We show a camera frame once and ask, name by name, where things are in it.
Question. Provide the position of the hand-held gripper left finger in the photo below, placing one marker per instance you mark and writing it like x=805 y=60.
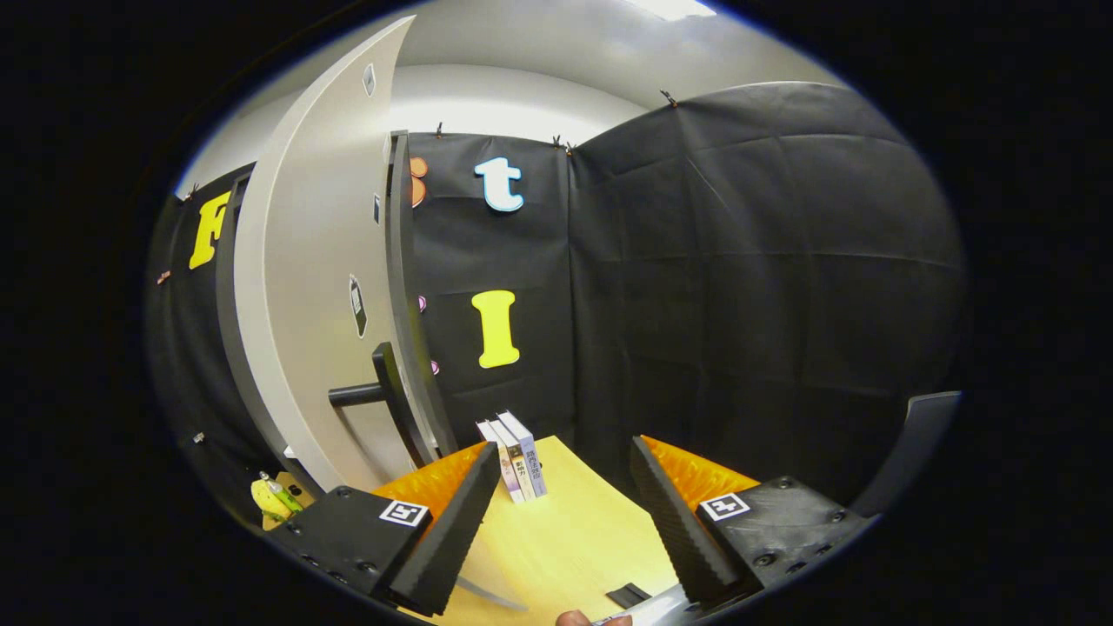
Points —
x=461 y=530

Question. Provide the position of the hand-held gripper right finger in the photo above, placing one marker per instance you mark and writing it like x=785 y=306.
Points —
x=678 y=530

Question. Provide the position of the beige shoe cabinet door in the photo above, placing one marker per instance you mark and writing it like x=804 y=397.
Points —
x=304 y=304

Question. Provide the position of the grey shoe cabinet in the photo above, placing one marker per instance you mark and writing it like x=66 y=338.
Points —
x=402 y=261

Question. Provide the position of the brown cover book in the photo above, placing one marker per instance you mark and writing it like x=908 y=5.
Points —
x=504 y=469

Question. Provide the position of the small black flat piece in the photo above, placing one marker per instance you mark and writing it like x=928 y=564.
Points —
x=628 y=595

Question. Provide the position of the white spine book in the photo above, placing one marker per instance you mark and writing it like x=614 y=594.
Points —
x=520 y=465

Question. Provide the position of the pale blue cover book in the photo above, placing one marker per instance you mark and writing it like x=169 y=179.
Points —
x=532 y=456

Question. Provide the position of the green bottle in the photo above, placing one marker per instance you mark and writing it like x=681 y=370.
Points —
x=283 y=494

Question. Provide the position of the yellow plush toy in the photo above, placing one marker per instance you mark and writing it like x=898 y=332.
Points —
x=265 y=500

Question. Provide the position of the dark curved chair back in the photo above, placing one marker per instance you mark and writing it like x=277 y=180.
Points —
x=904 y=452

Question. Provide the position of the black backdrop cloth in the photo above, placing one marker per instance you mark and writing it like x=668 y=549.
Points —
x=739 y=287

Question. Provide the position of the long ceiling light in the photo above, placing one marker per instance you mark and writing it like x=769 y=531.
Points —
x=674 y=7

